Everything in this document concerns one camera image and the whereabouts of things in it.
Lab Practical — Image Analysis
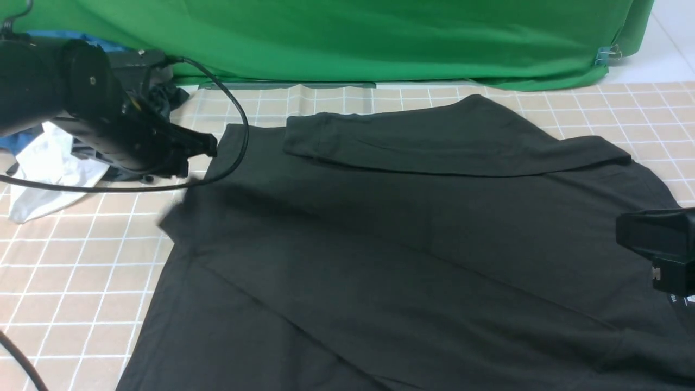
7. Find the dark crumpled garment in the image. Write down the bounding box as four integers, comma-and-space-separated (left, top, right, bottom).
71, 81, 189, 185

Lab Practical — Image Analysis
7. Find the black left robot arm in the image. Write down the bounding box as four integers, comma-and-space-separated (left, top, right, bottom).
1, 34, 218, 178

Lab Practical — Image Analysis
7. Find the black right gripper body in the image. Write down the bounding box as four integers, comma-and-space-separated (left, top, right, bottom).
616, 209, 694, 297

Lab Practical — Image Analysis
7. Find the blue crumpled garment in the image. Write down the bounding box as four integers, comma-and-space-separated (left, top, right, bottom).
1, 30, 131, 156

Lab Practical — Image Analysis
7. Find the beige checkered tablecloth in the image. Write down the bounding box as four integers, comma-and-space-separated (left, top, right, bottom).
1, 81, 694, 390

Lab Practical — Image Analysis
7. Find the green backdrop cloth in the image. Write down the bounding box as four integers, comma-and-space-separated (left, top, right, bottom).
14, 1, 654, 91

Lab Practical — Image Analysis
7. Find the white crumpled garment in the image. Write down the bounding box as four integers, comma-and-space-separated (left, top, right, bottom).
8, 122, 109, 224

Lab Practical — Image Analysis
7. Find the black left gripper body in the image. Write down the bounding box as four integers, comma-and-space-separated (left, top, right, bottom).
109, 50, 218, 178

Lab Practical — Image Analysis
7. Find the metal binder clip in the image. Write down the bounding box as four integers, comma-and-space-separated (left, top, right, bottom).
593, 44, 623, 67

